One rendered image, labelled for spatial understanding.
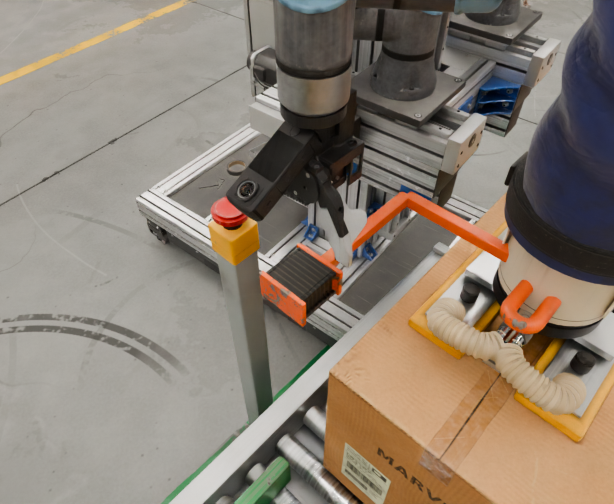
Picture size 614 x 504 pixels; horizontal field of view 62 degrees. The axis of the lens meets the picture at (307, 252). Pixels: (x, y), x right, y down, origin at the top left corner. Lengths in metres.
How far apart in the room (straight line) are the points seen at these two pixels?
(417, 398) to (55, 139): 2.72
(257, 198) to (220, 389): 1.40
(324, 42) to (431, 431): 0.54
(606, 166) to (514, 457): 0.41
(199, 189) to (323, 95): 1.79
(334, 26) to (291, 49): 0.04
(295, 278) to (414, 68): 0.64
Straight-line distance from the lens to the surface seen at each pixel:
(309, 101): 0.52
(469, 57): 1.65
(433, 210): 0.85
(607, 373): 0.90
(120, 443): 1.89
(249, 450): 1.14
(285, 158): 0.55
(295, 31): 0.49
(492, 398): 0.83
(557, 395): 0.77
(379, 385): 0.80
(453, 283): 0.91
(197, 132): 3.01
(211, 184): 2.29
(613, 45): 0.59
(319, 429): 1.21
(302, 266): 0.73
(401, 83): 1.20
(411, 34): 1.17
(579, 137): 0.63
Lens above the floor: 1.65
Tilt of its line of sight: 47 degrees down
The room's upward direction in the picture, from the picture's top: straight up
